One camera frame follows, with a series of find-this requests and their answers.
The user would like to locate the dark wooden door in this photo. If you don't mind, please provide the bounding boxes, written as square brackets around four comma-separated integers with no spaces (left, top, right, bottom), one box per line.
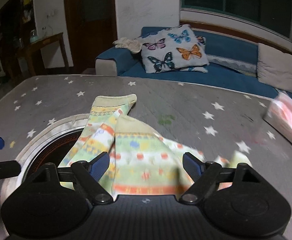
[64,0,117,74]

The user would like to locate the dark bookshelf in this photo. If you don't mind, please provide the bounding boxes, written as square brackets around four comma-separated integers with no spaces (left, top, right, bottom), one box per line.
[0,0,36,81]

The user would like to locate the cream cloth on armrest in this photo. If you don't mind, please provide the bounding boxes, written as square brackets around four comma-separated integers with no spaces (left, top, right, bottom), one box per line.
[113,37,142,54]

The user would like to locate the blue sofa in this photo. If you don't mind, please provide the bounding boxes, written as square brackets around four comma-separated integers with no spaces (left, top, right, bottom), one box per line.
[96,30,279,98]

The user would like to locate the butterfly print pillow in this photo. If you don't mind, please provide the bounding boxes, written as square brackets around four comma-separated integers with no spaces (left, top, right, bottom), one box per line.
[137,24,209,74]

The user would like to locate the pink tissue box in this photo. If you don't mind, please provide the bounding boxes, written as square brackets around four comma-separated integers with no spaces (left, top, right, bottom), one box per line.
[263,92,292,144]

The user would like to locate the round black table heater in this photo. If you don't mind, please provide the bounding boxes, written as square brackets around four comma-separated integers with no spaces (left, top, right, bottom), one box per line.
[14,113,90,188]

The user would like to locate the dark wooden side table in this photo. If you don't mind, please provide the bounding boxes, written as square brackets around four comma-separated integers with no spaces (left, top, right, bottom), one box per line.
[17,32,69,76]

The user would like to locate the grey star-patterned table cover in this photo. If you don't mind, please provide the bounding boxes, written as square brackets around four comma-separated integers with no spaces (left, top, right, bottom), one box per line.
[0,75,292,239]

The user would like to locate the beige cushion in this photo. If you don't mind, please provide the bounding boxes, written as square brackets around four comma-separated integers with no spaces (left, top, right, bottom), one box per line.
[257,43,292,93]

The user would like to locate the colourful patterned children's pants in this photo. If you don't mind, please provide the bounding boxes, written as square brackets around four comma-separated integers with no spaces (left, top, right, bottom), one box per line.
[59,93,253,199]

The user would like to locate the teal jar on table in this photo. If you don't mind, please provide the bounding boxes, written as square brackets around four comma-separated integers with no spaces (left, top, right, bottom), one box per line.
[30,29,39,43]

